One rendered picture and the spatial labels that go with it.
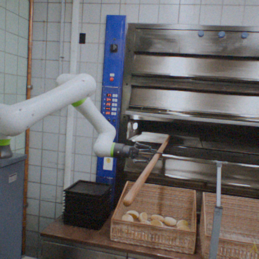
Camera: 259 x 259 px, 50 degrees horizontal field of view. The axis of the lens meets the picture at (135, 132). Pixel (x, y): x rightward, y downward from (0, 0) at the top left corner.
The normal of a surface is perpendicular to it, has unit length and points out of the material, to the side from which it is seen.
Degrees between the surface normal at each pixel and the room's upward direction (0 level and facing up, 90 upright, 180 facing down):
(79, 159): 90
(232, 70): 70
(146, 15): 90
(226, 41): 90
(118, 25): 90
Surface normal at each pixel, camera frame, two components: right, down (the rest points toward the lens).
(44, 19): -0.20, 0.10
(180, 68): -0.16, -0.24
